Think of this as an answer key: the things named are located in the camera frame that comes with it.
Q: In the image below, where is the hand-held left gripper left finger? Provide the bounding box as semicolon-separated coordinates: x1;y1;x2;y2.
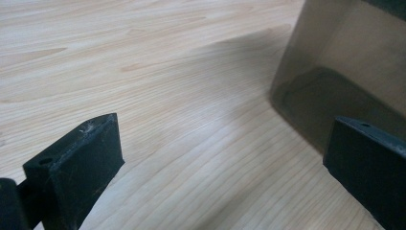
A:
22;112;125;230

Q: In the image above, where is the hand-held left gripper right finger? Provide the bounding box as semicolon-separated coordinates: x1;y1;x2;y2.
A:
322;115;406;230

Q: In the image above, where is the translucent grey storage box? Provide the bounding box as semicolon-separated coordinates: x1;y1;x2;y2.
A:
268;0;406;155

